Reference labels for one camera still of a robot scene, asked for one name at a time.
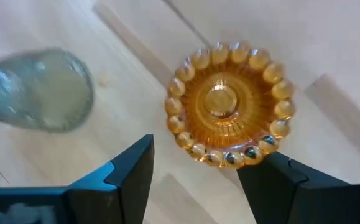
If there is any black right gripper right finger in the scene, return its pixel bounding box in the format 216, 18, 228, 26
237, 151, 360, 224

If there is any amber glass candlestick holder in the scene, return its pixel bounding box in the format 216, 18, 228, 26
164, 40, 296, 170

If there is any clear glass candlestick holder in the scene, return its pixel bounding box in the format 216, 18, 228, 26
0, 47, 95, 133

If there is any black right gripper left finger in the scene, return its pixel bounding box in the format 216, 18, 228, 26
0, 134, 155, 224

